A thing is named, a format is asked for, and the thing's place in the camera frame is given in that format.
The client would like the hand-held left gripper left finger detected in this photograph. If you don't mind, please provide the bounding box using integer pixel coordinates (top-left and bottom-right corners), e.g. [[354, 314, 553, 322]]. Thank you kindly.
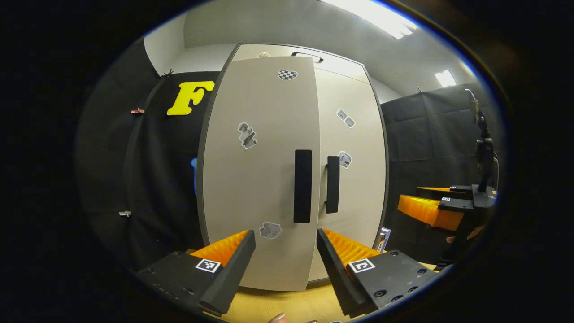
[[135, 230, 256, 315]]

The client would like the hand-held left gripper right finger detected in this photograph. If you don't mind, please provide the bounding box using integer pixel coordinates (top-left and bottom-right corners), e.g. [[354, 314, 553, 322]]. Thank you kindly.
[[317, 228, 439, 318]]

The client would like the white cabinet door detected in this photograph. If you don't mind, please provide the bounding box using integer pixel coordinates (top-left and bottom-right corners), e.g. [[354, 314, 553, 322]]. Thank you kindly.
[[197, 56, 322, 292], [307, 67, 389, 284]]

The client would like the white cabinet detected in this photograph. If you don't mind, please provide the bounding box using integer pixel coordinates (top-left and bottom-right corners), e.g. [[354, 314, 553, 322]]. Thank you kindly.
[[196, 43, 390, 292]]

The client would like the small white box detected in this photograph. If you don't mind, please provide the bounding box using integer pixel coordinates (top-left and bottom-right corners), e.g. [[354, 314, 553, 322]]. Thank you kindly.
[[377, 227, 392, 253]]

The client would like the black backdrop cloth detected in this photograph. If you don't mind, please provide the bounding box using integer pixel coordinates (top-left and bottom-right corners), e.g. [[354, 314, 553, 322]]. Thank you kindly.
[[380, 82, 498, 265], [76, 38, 220, 270]]

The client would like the metal spring clamp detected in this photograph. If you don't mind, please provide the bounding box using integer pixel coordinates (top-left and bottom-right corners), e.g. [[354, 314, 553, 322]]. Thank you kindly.
[[465, 89, 487, 135]]

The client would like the small ceiling light panel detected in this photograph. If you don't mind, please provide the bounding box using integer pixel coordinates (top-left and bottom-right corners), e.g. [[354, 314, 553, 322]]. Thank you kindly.
[[434, 70, 457, 88]]

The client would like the long ceiling light panel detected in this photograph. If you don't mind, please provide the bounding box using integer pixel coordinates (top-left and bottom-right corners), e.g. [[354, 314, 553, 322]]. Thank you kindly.
[[317, 0, 418, 40]]

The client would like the black door handle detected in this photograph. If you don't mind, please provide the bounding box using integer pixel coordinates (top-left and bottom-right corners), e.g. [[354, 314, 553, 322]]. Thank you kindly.
[[325, 155, 340, 214], [294, 149, 313, 224]]

